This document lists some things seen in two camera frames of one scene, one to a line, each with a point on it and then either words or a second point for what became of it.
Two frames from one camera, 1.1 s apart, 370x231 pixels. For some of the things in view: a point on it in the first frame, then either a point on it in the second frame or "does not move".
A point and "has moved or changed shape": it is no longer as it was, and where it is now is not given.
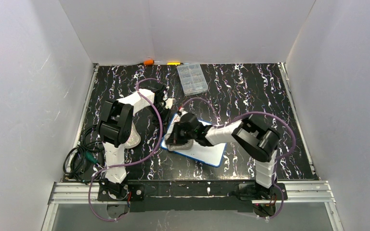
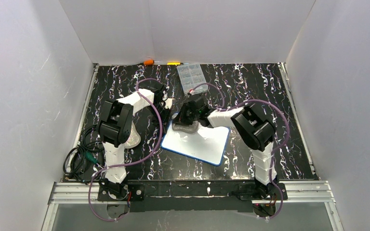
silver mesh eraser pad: x=187 y=145 has moved or changed shape
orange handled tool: x=149 y=62 does not move
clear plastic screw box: x=192 y=79 does not move
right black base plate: x=253 y=191 does not move
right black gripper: x=175 y=136 → x=185 y=115
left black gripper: x=165 y=112 does not move
